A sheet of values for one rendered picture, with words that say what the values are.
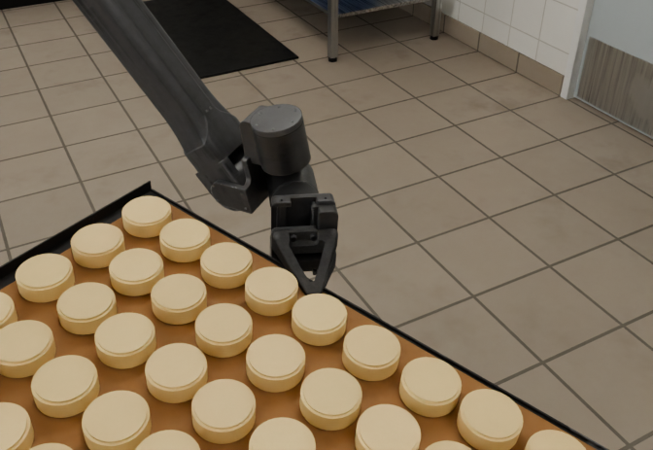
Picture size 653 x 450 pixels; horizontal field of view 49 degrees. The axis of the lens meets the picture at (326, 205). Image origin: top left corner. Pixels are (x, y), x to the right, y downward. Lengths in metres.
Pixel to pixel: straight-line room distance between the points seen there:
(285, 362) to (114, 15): 0.42
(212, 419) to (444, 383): 0.19
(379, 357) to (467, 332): 1.47
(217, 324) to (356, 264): 1.65
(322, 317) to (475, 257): 1.72
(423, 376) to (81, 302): 0.31
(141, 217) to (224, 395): 0.24
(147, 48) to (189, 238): 0.23
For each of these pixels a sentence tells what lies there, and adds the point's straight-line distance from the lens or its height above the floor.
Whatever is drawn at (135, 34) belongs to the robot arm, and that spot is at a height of 1.15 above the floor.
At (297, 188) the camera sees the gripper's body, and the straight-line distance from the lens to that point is 0.78.
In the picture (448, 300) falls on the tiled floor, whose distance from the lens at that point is 2.16.
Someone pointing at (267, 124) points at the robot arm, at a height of 1.08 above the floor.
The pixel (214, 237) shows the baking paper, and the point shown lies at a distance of 0.75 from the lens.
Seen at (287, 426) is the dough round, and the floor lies 0.99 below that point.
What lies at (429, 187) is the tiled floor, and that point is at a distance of 2.65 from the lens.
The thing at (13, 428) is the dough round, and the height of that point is 1.00.
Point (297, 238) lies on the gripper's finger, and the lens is 0.73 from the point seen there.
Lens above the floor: 1.44
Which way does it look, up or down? 35 degrees down
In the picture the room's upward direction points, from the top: straight up
